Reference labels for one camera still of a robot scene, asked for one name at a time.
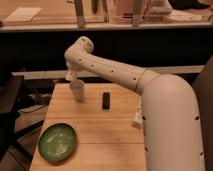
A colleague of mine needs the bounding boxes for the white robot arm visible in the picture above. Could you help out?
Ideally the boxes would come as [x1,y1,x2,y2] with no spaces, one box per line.
[65,36,206,171]

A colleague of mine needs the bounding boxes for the white paper sheet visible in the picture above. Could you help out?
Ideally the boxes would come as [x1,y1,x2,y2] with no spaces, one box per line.
[5,7,41,22]

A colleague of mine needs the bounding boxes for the green plate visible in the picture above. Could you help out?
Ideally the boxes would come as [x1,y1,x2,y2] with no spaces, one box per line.
[38,123,77,162]

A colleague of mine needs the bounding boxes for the small white toy block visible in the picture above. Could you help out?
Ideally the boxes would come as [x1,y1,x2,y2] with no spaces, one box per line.
[132,104,143,129]

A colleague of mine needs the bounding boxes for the black rectangular block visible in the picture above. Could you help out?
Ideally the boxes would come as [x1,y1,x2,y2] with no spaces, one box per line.
[102,92,110,109]

